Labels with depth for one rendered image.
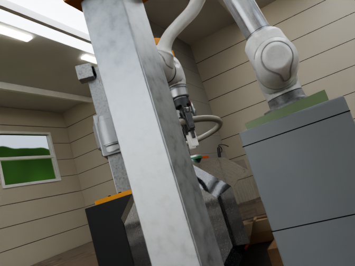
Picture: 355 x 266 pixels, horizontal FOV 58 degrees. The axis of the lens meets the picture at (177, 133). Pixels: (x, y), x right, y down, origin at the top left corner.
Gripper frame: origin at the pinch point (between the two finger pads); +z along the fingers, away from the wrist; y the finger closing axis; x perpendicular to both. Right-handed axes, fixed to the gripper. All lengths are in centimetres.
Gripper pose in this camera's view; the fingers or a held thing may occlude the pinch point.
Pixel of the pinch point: (192, 140)
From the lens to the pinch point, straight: 142.7
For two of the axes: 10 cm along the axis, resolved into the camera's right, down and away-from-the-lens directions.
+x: -9.5, 2.1, -2.3
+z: 2.6, 9.3, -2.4
